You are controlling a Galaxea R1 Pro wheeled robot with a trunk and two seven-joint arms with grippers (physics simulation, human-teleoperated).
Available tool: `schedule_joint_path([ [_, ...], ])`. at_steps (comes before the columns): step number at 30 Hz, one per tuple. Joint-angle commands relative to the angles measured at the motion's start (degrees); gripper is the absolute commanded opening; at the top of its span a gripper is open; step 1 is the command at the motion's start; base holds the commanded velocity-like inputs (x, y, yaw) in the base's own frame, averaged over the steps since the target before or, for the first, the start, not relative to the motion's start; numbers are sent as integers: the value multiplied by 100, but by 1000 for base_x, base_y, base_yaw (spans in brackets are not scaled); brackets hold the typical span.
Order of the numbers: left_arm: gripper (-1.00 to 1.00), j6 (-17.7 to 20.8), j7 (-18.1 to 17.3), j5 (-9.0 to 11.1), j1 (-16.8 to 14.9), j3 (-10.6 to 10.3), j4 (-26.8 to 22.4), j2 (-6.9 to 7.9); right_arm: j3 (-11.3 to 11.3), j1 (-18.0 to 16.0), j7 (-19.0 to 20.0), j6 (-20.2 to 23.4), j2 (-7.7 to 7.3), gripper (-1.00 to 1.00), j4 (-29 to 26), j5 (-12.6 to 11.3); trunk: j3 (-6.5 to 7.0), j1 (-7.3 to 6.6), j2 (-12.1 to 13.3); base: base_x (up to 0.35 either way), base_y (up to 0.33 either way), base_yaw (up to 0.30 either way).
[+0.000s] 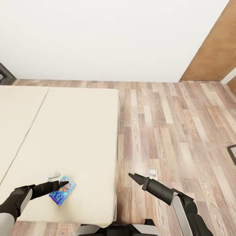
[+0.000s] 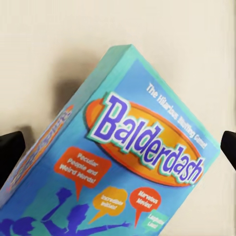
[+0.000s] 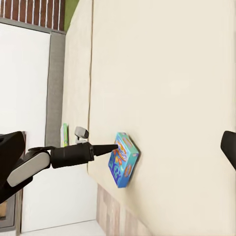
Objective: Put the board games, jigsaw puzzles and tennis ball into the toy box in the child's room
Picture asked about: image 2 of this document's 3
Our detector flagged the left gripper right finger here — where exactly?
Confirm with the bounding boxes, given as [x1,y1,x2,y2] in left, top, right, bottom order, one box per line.
[221,130,236,170]

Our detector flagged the board game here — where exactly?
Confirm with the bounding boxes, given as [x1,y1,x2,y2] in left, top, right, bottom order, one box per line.
[0,44,222,236]

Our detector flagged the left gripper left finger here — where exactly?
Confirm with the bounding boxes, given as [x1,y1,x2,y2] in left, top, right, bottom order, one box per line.
[0,131,26,190]

